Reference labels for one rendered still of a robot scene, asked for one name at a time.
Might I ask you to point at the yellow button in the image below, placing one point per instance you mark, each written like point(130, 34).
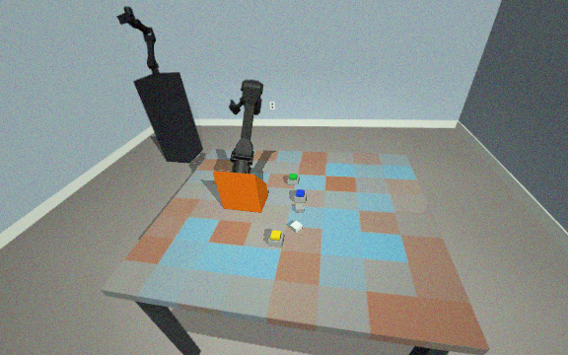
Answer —
point(276, 239)

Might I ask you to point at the blue button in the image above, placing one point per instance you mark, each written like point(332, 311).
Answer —
point(300, 196)

